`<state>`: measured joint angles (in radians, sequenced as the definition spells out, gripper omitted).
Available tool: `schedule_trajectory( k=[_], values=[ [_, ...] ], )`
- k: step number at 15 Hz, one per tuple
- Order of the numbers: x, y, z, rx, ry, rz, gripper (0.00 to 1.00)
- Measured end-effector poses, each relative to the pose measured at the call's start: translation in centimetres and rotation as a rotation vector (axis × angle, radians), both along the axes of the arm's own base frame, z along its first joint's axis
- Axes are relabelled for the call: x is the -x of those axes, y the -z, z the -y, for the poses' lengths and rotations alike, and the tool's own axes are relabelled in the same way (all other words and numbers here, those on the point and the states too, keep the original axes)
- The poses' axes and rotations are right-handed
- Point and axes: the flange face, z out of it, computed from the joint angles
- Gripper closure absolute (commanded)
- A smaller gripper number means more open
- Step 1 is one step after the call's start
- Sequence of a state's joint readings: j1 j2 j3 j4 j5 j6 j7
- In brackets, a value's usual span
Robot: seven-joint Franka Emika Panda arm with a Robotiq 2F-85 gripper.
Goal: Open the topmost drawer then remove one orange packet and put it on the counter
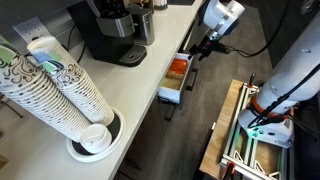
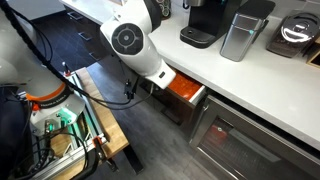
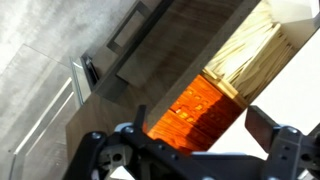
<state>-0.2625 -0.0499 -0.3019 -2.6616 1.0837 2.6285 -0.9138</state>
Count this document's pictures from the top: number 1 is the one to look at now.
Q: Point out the black coffee machine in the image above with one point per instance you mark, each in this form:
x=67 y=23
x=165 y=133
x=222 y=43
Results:
x=106 y=30

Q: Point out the white cylindrical container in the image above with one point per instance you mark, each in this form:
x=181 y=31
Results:
x=160 y=4

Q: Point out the patterned paper cup stack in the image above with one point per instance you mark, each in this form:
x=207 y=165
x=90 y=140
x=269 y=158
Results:
x=36 y=96
x=80 y=86

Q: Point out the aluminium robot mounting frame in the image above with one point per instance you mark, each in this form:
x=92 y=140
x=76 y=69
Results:
x=238 y=113

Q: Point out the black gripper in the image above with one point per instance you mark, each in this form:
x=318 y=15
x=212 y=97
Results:
x=208 y=46

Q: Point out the white wall power outlet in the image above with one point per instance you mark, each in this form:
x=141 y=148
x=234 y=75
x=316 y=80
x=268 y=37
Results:
x=31 y=29

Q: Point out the stainless steel canister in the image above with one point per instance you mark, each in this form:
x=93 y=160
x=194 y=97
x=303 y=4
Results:
x=144 y=25

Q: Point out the white cup lid stack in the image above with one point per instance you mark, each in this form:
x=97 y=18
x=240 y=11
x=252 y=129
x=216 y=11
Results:
x=96 y=138

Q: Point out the tan packets pile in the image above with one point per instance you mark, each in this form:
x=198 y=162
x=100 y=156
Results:
x=172 y=81

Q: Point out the orange black clamp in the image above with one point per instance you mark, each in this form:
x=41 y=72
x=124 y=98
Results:
x=252 y=80
x=229 y=170

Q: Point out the white drawer with orange items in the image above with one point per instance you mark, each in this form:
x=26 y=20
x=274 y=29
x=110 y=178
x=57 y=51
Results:
x=170 y=95

